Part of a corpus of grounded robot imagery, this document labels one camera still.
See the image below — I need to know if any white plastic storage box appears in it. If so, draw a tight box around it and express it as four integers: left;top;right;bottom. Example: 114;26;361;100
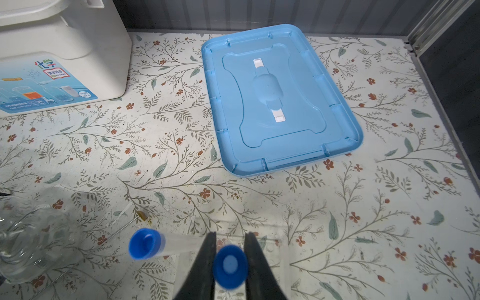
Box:
1;1;133;117

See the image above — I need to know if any clear plastic tube rack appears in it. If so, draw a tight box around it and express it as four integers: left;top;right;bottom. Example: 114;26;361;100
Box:
173;224;291;300

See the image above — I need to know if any test tube blue cap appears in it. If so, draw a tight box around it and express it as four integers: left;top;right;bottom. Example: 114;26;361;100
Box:
212;245;249;300
128;227;205;261

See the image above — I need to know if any blue plastic box lid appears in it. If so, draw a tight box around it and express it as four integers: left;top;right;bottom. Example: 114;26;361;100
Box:
201;24;363;177

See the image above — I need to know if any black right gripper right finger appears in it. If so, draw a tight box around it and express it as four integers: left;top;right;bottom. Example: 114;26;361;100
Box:
244;232;287;300

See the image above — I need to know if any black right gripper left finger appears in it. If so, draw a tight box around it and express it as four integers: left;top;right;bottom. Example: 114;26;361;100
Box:
174;232;217;300

